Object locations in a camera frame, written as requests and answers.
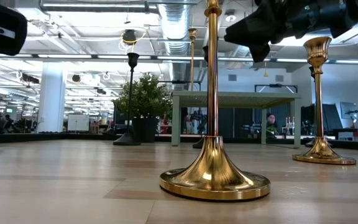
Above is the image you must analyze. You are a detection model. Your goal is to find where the white cabinet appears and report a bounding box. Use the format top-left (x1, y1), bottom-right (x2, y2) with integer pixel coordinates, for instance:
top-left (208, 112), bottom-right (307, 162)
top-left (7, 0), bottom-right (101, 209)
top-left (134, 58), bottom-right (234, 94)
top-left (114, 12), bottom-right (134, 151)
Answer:
top-left (67, 114), bottom-right (90, 132)

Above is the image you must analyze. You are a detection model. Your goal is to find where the yellow ceiling cable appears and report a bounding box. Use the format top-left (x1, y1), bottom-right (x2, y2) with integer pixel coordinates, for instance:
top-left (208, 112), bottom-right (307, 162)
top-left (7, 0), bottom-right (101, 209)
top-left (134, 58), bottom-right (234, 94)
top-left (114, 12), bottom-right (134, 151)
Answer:
top-left (118, 29), bottom-right (149, 52)

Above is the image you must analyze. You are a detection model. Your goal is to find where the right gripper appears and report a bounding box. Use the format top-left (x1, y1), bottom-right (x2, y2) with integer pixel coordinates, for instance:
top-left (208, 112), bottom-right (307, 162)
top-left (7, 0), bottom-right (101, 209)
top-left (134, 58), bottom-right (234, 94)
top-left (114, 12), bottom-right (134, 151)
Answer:
top-left (224, 0), bottom-right (311, 63)

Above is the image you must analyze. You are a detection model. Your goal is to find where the short gold candlestick holder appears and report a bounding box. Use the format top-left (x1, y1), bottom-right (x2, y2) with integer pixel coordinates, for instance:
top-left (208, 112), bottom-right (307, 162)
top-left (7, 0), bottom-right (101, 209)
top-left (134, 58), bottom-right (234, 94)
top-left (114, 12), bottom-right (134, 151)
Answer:
top-left (292, 36), bottom-right (357, 166)

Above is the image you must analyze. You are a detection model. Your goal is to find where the tall gold candlestick holder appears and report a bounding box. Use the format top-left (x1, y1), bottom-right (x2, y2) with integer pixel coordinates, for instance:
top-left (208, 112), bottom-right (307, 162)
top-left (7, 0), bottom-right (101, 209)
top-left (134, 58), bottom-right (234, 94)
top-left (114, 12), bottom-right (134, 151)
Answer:
top-left (159, 0), bottom-right (272, 202)

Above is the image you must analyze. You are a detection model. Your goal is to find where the black partition panel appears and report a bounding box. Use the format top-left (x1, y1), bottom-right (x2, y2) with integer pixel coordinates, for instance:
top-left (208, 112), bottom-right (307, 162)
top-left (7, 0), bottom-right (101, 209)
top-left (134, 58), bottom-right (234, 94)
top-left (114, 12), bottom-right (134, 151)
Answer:
top-left (301, 103), bottom-right (343, 136)

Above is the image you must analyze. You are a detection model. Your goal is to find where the green potted plant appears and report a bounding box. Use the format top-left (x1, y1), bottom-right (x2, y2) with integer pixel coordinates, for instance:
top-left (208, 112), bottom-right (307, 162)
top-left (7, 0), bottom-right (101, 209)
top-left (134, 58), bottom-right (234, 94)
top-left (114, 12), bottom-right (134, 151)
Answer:
top-left (112, 73), bottom-right (173, 143)

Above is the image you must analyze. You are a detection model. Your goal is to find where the white pillar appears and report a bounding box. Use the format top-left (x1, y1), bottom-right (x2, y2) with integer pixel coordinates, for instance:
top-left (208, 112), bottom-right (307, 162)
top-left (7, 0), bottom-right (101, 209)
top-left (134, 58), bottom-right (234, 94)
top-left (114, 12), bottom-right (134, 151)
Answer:
top-left (37, 62), bottom-right (67, 134)

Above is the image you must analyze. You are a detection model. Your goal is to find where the black ceiling camera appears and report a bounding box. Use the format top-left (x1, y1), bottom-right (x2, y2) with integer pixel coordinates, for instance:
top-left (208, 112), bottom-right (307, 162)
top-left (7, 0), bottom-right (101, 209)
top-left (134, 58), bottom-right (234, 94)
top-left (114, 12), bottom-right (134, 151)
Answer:
top-left (122, 29), bottom-right (138, 46)

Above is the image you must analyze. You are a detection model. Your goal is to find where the gray desktop monitor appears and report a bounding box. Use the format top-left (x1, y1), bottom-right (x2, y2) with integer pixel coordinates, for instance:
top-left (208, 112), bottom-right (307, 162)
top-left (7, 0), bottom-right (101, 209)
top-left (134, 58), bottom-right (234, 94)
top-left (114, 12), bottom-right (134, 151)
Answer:
top-left (340, 101), bottom-right (358, 121)

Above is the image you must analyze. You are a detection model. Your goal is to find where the green mesh metal shelf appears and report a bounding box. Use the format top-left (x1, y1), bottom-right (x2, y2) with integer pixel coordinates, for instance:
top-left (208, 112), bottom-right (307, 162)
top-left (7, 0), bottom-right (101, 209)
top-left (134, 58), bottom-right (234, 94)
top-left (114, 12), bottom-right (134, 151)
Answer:
top-left (171, 90), bottom-right (303, 149)

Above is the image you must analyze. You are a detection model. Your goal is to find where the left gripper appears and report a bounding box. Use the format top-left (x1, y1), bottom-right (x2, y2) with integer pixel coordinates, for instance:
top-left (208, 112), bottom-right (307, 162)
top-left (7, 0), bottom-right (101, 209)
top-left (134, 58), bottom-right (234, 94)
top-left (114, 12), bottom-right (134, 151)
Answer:
top-left (0, 2), bottom-right (28, 57)

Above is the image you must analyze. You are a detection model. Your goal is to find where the ribbed silver air duct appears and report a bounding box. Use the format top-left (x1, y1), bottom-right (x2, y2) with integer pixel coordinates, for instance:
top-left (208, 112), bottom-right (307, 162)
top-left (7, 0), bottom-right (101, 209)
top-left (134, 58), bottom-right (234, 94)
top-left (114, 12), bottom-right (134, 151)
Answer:
top-left (157, 0), bottom-right (195, 91)

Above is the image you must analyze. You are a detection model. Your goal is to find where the slim gold candlestick holder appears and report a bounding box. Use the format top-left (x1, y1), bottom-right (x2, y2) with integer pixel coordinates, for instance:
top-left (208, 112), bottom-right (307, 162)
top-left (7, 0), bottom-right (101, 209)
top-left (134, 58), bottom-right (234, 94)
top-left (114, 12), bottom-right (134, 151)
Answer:
top-left (187, 27), bottom-right (198, 91)

